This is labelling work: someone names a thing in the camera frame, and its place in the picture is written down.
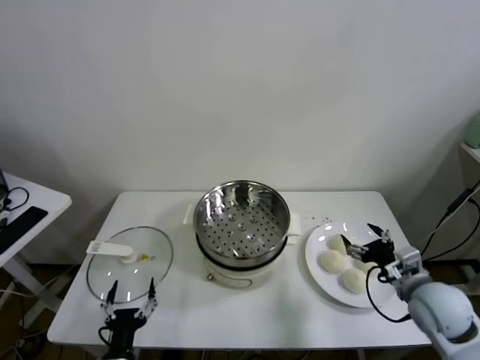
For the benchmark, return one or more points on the white electric cooker pot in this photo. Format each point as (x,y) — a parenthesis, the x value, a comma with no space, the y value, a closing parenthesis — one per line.
(240,277)

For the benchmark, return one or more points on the mint green appliance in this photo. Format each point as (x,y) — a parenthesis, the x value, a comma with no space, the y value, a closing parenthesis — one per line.
(474,131)

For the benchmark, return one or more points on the white shelf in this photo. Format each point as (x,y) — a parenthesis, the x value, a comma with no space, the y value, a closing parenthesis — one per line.
(470,152)

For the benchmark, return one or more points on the white furniture leg base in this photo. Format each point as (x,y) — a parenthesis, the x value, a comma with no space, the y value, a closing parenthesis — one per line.
(467,272)

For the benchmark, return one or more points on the black keyboard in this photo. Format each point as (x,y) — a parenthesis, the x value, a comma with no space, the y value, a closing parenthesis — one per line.
(22,225)

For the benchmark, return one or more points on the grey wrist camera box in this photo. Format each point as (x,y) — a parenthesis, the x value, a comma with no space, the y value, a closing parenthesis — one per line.
(408,264)

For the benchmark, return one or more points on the white side desk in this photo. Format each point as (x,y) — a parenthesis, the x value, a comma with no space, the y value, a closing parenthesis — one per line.
(45,198)

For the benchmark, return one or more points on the dark laptop screen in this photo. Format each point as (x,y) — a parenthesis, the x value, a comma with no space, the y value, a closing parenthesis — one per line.
(2,185)

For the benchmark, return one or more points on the light blue right robot arm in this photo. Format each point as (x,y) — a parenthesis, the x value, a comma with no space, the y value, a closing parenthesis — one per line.
(438,311)

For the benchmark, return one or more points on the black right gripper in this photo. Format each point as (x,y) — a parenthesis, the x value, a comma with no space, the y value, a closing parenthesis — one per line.
(378,251)

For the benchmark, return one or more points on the scattered brown crumbs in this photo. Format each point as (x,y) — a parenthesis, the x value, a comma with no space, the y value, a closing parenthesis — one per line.
(324,217)

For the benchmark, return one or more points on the white round plate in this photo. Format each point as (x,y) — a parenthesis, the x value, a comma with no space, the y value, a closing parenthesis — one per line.
(318,285)

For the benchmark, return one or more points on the white steamed baozi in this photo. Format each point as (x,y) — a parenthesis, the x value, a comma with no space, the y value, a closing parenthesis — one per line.
(352,281)
(335,244)
(332,261)
(364,267)

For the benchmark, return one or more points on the perforated steel steamer basket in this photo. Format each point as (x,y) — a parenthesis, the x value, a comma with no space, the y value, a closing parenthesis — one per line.
(240,225)

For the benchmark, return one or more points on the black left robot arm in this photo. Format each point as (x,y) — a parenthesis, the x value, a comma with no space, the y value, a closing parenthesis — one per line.
(122,348)

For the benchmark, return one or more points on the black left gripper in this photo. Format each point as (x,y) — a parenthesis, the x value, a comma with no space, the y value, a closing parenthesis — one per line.
(125,320)

